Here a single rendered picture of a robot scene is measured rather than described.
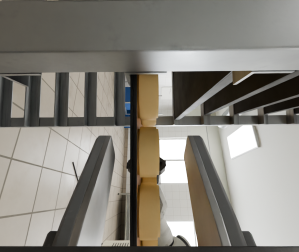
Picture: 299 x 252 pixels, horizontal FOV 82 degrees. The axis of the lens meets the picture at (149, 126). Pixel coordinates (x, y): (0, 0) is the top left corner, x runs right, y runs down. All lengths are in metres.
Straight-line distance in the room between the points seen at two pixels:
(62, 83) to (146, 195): 0.52
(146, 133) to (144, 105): 0.03
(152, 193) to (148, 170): 0.02
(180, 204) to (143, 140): 5.09
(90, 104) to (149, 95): 0.44
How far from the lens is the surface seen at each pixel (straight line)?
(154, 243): 0.24
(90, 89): 0.59
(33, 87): 0.67
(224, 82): 0.21
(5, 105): 0.71
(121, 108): 0.55
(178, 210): 5.23
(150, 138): 0.15
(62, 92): 0.62
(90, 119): 0.57
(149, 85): 0.16
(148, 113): 0.16
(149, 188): 0.17
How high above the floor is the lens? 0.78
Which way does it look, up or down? level
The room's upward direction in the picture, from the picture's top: 89 degrees clockwise
